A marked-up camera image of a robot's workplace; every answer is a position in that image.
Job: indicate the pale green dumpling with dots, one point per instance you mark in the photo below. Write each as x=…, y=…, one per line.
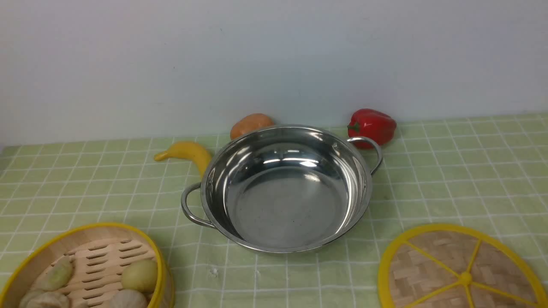
x=58, y=276

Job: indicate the green checkered tablecloth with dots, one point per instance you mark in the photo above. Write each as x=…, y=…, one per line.
x=489, y=174

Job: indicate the beige dumpling front left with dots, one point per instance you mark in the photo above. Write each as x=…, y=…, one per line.
x=38, y=298

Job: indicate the orange toy fruit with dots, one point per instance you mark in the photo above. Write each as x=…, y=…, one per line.
x=250, y=123

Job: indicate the beige dumpling front right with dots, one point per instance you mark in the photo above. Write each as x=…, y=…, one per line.
x=128, y=298

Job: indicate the bamboo steamer basket yellow rim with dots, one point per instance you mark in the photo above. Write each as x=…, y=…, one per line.
x=99, y=253

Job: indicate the stainless steel pot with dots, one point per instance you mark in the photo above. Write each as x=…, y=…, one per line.
x=285, y=189

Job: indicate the woven bamboo steamer lid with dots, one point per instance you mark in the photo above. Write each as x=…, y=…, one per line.
x=452, y=266

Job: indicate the round yellowish bun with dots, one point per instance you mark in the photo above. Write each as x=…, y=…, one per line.
x=140, y=276

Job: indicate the yellow toy banana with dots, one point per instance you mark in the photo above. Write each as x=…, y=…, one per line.
x=192, y=151

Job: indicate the red toy bell pepper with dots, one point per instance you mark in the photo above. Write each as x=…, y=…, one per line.
x=372, y=124

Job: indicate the beige dumpling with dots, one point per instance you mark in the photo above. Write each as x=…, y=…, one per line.
x=38, y=298
x=128, y=298

